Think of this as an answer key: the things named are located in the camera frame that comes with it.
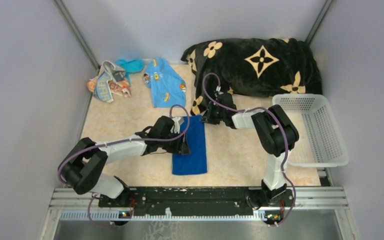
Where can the teal small cloth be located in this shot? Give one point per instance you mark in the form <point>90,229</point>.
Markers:
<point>131,67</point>

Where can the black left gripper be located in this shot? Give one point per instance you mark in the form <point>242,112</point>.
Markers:
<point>183,144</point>

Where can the dark blue towel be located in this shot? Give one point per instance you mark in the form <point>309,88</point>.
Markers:
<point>194,163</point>

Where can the grey orange printed cloth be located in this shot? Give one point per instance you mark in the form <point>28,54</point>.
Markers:
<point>111,80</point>

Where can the white plastic basket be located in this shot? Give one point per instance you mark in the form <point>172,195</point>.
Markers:
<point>320,143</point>

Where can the light blue printed towel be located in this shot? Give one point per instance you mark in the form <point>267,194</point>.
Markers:
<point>167,88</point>

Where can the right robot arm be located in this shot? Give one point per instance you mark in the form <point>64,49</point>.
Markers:
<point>276,133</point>

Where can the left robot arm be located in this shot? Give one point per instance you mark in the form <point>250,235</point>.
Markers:
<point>83,167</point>

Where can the black floral plush blanket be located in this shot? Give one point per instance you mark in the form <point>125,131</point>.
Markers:
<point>251,67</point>

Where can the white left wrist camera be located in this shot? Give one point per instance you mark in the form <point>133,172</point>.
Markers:
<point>178,121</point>

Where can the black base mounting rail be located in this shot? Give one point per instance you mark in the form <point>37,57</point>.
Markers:
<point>199,201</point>

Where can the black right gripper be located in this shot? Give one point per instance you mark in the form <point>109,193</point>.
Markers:
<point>207,117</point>

